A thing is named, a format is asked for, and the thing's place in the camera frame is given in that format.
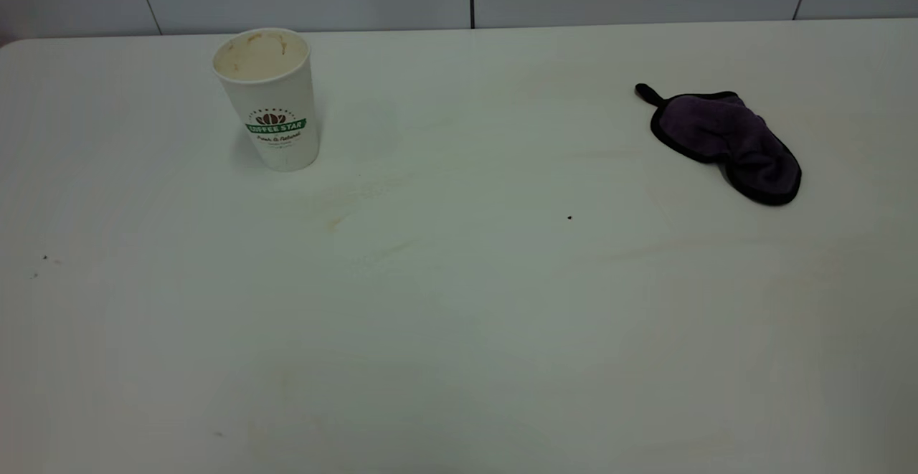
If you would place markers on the white paper coffee cup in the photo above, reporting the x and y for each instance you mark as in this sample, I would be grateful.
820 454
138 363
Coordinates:
276 112

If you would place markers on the purple cloth with black trim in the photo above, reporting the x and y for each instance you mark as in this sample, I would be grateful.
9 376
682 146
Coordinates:
731 137

